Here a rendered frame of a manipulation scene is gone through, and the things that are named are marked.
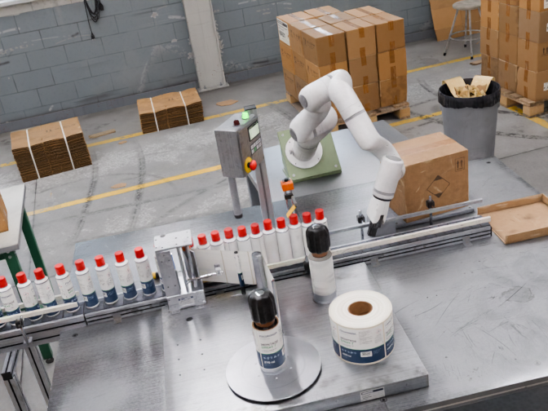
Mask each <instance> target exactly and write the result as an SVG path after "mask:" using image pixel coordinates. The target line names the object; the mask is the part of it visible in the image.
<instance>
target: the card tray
mask: <svg viewBox="0 0 548 411"><path fill-rule="evenodd" d="M477 215H482V216H483V217H488V216H490V217H491V222H489V223H490V225H491V226H492V231H493V232H494V233H495V234H496V235H497V236H498V237H499V238H500V239H501V240H502V241H503V242H504V243H505V244H506V245H507V244H510V243H515V242H518V241H525V240H529V239H533V238H537V237H541V236H548V197H547V196H546V195H545V194H544V193H541V194H537V195H533V196H529V197H522V198H518V199H514V200H510V201H504V202H499V203H495V204H492V205H484V206H481V207H477Z"/></svg>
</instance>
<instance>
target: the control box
mask: <svg viewBox="0 0 548 411"><path fill-rule="evenodd" d="M236 119H238V120H239V122H240V124H241V125H240V126H238V127H235V126H233V121H234V120H236ZM256 120H258V116H256V115H253V114H250V116H249V119H246V120H243V119H242V113H235V114H234V115H232V116H231V117H230V118H228V119H227V120H226V121H225V122H224V123H223V124H222V125H220V126H219V127H218V128H216V129H215V130H214V135H215V139H216V144H217V148H218V152H219V160H220V164H221V169H222V173H223V177H233V178H245V177H246V176H247V175H248V174H249V173H250V172H251V171H252V170H251V169H250V168H248V166H247V164H248V162H251V161H252V160H255V161H256V163H257V165H258V164H259V163H260V162H261V161H262V160H263V159H264V154H263V145H262V147H261V148H259V149H258V150H257V151H256V152H255V153H254V154H253V155H252V156H251V151H250V145H251V144H252V143H253V142H254V141H255V140H257V139H258V138H259V137H261V134H258V135H257V136H256V137H255V138H254V139H253V140H252V141H250V139H249V134H248V129H247V128H248V127H249V126H250V125H251V124H252V123H253V122H255V121H256ZM258 122H259V120H258Z"/></svg>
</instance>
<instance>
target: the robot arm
mask: <svg viewBox="0 0 548 411"><path fill-rule="evenodd" d="M298 98H299V102H300V104H301V105H302V106H303V107H304V110H302V111H301V112H300V113H299V114H298V115H297V116H296V117H295V118H294V119H293V121H292V122H291V123H290V125H289V133H290V135H291V138H290V139H289V141H288V142H287V144H286V147H285V154H286V156H287V158H288V160H289V162H290V163H291V164H292V165H294V166H296V167H298V168H302V169H306V168H311V167H313V166H314V165H316V164H317V163H318V162H319V160H320V159H321V156H322V147H321V144H320V141H321V140H322V139H323V138H324V137H325V136H326V135H327V134H328V133H330V132H331V131H332V130H333V128H334V127H335V126H336V124H337V121H338V115H337V113H336V111H335V110H334V108H333V107H331V101H332V102H333V103H334V105H335V106H336V108H337V109H338V111H339V113H340V114H341V116H342V119H343V120H344V121H345V123H346V125H347V127H348V129H349V131H350V132H351V134H352V135H353V137H354V139H355V140H356V142H357V143H358V145H359V146H360V148H361V149H363V150H365V151H369V152H371V153H372V154H374V155H375V156H376V157H377V158H378V159H379V161H380V162H381V164H380V166H379V170H378V175H377V178H376V181H375V184H374V187H373V195H372V197H371V200H370V202H369V206H368V209H367V212H366V214H367V215H368V217H369V219H370V221H369V229H368V231H367V234H368V236H376V233H377V230H378V228H380V227H381V224H384V223H385V221H386V217H387V212H388V208H389V204H390V201H391V199H393V197H394V195H395V191H396V187H397V184H398V181H399V180H400V179H401V178H403V177H404V174H405V167H404V161H403V160H402V159H401V158H400V155H399V153H398V152H397V151H396V149H395V148H394V147H393V145H392V144H391V143H390V142H389V141H388V140H386V139H384V138H383V137H382V136H381V135H380V134H379V133H378V132H377V131H376V129H375V127H374V125H373V123H372V122H371V120H370V118H369V116H368V114H367V112H366V111H365V109H364V107H363V105H362V104H361V102H360V100H359V99H358V97H357V95H356V93H355V92H354V90H353V89H352V79H351V75H350V74H349V73H348V72H347V71H346V70H344V69H339V70H335V71H333V72H332V73H329V74H327V75H325V76H323V77H322V78H320V79H318V80H316V81H314V82H312V83H310V84H309V85H307V86H305V87H304V88H303V89H302V90H301V91H300V93H299V96H298ZM330 100H331V101H330Z"/></svg>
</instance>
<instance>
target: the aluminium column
mask: <svg viewBox="0 0 548 411"><path fill-rule="evenodd" d="M244 111H245V113H248V116H250V114H253V115H256V116H258V112H257V108H256V106H255V104H252V105H248V106H244ZM260 165H261V170H262V174H263V181H262V177H261V172H260V168H259V164H258V165H257V168H256V169H255V170H254V173H255V178H256V183H257V188H258V192H259V201H260V206H261V211H262V216H263V220H264V219H268V215H267V207H268V213H269V219H270V220H271V221H272V227H273V228H275V229H276V222H275V217H274V212H273V207H272V198H271V192H270V187H269V182H268V177H267V167H266V162H265V157H264V159H263V160H262V161H261V162H260ZM263 182H264V187H265V192H266V197H267V205H266V199H265V195H264V190H263Z"/></svg>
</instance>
